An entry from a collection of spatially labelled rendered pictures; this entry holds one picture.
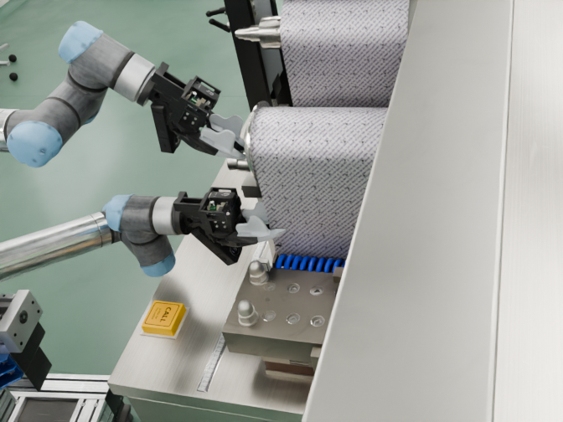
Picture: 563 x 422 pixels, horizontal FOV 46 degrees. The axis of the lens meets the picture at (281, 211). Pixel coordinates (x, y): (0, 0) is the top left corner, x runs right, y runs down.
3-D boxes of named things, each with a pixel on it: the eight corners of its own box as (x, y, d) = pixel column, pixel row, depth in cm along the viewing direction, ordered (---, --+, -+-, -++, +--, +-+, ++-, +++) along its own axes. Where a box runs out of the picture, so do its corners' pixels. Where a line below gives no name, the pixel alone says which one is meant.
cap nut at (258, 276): (252, 270, 125) (248, 254, 122) (271, 271, 124) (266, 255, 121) (246, 285, 122) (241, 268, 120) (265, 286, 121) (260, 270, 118)
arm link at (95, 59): (73, 43, 118) (85, 7, 111) (126, 76, 119) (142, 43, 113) (50, 67, 112) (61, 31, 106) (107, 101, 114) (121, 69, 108)
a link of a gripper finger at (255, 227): (277, 222, 117) (229, 218, 120) (282, 245, 121) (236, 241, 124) (282, 210, 119) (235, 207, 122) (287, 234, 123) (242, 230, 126)
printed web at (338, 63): (327, 177, 162) (296, -22, 130) (424, 181, 155) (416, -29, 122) (286, 295, 136) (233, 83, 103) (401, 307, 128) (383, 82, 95)
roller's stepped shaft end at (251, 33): (240, 37, 135) (236, 23, 133) (267, 36, 133) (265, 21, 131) (235, 44, 133) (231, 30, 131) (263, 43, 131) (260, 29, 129)
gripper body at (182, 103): (210, 116, 110) (147, 77, 108) (191, 147, 116) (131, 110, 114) (225, 92, 115) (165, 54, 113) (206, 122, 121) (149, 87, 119)
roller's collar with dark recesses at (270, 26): (271, 39, 135) (266, 10, 131) (299, 38, 134) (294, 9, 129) (262, 55, 131) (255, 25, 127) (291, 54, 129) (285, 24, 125)
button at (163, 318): (157, 306, 140) (153, 299, 138) (187, 310, 138) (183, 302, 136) (143, 332, 135) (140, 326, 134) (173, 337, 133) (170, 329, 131)
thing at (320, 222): (277, 255, 128) (260, 182, 116) (398, 265, 121) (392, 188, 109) (276, 257, 128) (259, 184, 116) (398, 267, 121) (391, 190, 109)
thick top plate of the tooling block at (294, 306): (255, 285, 130) (249, 265, 126) (463, 306, 118) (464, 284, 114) (229, 352, 119) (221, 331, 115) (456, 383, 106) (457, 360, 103)
